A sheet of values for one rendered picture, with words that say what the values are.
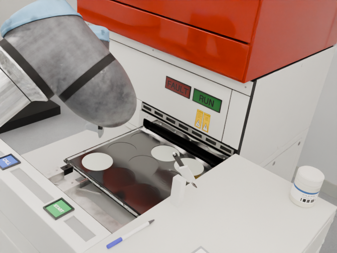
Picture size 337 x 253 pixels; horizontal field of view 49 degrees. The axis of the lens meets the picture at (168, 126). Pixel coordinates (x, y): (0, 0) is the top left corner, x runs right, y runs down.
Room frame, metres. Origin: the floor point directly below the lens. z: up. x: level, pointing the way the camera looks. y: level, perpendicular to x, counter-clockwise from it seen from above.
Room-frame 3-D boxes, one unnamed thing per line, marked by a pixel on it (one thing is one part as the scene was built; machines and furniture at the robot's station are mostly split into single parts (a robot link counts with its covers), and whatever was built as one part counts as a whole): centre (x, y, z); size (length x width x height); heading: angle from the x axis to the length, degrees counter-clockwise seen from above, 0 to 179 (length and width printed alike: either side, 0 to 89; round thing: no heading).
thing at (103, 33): (1.04, 0.24, 1.27); 0.09 x 0.08 x 0.11; 168
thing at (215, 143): (1.19, -0.06, 0.96); 0.44 x 0.01 x 0.02; 51
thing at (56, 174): (0.89, 0.34, 0.89); 0.08 x 0.03 x 0.03; 141
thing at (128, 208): (0.87, 0.18, 0.90); 0.38 x 0.01 x 0.01; 51
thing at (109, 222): (0.79, 0.22, 0.87); 0.36 x 0.08 x 0.03; 51
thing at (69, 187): (0.84, 0.28, 0.89); 0.08 x 0.03 x 0.03; 141
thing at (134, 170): (1.01, 0.07, 0.90); 0.34 x 0.34 x 0.01; 51
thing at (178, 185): (0.77, -0.05, 1.03); 0.06 x 0.04 x 0.13; 141
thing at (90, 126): (1.03, 0.24, 1.01); 0.06 x 0.03 x 0.09; 95
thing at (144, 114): (1.18, -0.05, 0.89); 0.44 x 0.02 x 0.10; 51
